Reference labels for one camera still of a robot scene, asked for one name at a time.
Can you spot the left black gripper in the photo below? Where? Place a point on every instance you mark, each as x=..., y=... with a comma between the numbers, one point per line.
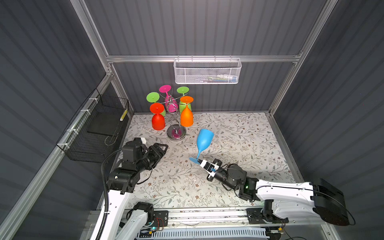
x=157, y=153

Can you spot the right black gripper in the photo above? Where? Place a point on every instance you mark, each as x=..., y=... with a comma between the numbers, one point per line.
x=219, y=162

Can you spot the red plastic wine glass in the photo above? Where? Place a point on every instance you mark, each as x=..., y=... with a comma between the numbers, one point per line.
x=158, y=120

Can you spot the blue plastic wine glass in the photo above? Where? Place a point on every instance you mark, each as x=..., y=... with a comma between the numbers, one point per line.
x=204, y=140

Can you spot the orange plastic wine glass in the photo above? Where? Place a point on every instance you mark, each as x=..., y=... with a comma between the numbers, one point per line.
x=187, y=118

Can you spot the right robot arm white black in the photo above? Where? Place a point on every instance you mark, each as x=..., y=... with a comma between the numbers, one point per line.
x=283, y=201

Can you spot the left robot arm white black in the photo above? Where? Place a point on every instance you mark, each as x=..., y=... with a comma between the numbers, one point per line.
x=118, y=188

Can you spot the chrome wine glass rack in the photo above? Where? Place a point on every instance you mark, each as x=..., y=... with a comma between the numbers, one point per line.
x=175, y=132

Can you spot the pink plastic wine glass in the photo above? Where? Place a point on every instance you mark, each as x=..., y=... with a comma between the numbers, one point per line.
x=170, y=102

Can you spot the left green plastic wine glass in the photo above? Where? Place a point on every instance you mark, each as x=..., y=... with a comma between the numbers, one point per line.
x=153, y=98

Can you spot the green plastic wine glass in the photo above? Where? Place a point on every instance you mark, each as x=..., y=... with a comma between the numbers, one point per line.
x=183, y=91
x=153, y=98

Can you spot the right green plastic wine glass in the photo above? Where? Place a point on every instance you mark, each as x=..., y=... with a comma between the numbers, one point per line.
x=183, y=91

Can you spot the yellow item in black basket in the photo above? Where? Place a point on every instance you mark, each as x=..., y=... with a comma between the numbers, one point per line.
x=123, y=115

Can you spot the white ventilation grille strip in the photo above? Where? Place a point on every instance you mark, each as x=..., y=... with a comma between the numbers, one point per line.
x=206, y=233

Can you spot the items in white basket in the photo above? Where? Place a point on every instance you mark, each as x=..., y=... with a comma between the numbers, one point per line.
x=218, y=79

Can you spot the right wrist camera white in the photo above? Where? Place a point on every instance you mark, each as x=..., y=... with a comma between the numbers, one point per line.
x=209, y=167

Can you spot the black wire basket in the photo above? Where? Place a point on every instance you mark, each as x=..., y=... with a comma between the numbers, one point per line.
x=97, y=131

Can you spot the white wire mesh basket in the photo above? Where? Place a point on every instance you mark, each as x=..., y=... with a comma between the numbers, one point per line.
x=187, y=70

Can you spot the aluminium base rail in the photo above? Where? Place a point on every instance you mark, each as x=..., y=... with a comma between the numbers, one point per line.
x=216, y=217

